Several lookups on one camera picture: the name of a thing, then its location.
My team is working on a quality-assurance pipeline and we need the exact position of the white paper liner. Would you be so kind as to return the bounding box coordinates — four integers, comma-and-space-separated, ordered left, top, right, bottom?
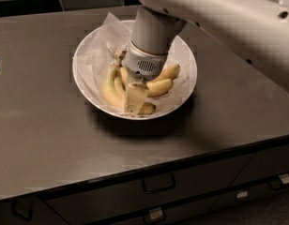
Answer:
73, 11, 191, 117

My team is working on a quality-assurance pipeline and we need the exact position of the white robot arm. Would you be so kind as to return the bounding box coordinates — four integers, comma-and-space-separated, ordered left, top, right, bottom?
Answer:
123, 0, 289, 93

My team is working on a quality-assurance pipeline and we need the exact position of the small white drawer label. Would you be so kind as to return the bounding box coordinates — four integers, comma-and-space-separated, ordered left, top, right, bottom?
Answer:
236, 191, 249, 199

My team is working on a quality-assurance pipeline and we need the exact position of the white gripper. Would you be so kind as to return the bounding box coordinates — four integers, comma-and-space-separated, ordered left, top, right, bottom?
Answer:
122, 40, 168, 116

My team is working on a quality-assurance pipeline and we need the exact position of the left drawer handle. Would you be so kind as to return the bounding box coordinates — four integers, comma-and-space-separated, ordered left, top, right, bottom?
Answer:
10, 199, 34, 222

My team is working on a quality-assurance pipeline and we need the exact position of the yellow banana bunch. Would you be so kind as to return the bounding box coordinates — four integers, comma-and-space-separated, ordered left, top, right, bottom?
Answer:
100, 46, 182, 117

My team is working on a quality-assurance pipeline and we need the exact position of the right drawer handle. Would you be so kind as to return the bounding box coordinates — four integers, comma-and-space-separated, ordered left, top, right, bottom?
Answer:
268, 173, 289, 190

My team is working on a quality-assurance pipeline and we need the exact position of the upper middle drawer handle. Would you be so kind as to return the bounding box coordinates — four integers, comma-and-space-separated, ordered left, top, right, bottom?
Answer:
142, 173, 175, 194

